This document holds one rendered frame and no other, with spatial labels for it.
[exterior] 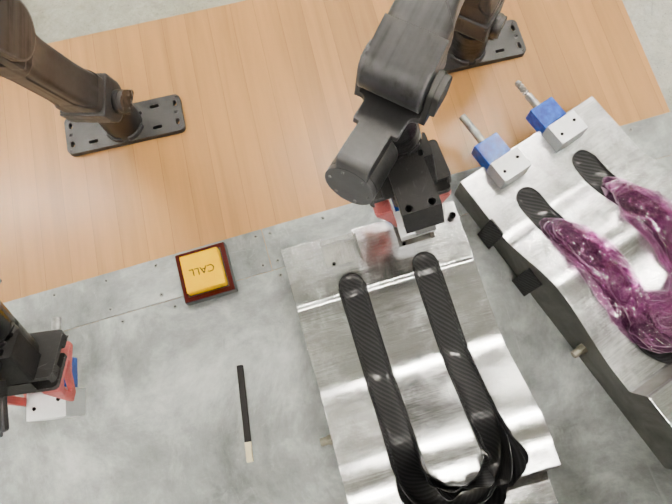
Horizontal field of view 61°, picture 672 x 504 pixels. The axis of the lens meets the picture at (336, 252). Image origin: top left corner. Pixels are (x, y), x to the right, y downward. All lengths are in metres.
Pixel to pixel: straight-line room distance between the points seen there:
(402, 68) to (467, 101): 0.48
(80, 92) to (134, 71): 0.26
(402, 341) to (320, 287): 0.14
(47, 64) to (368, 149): 0.42
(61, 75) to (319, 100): 0.41
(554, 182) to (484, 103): 0.20
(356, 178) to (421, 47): 0.13
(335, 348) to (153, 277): 0.33
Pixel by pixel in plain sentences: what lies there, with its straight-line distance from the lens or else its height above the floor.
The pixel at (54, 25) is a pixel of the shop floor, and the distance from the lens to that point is 2.33.
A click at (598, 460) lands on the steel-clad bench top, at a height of 0.80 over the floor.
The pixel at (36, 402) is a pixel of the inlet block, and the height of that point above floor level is 0.95.
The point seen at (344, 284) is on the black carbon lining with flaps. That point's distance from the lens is 0.80.
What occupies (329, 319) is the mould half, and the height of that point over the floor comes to 0.89.
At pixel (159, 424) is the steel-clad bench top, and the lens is 0.91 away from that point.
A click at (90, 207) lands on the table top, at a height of 0.80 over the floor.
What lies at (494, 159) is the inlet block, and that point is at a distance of 0.90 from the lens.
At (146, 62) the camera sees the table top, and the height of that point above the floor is 0.80.
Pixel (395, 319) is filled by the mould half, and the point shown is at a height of 0.89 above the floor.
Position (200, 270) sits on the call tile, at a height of 0.84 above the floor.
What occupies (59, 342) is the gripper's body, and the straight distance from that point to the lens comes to 0.74.
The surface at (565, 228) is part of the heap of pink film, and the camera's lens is 0.87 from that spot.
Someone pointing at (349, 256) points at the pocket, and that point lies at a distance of 0.83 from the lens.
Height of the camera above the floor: 1.67
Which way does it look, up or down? 75 degrees down
